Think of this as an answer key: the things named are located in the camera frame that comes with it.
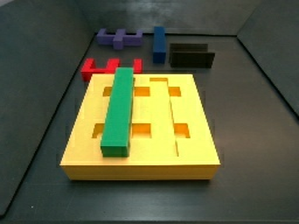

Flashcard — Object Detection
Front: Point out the blue long block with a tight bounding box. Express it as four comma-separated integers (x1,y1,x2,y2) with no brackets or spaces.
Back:
154,26,167,64

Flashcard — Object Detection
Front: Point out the yellow slotted board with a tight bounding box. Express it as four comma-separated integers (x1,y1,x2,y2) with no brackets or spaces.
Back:
60,74,220,180

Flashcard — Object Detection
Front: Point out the green long block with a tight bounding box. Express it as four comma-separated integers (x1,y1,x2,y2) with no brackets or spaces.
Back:
100,67,134,158

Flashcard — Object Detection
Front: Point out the red notched block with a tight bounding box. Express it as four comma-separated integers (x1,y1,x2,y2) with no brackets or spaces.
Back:
80,58,143,81

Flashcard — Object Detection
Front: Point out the black notched block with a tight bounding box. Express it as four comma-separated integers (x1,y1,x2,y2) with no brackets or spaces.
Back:
170,43,215,68

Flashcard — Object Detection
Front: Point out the purple notched block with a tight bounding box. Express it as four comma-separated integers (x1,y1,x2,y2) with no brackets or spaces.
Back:
96,28,144,50

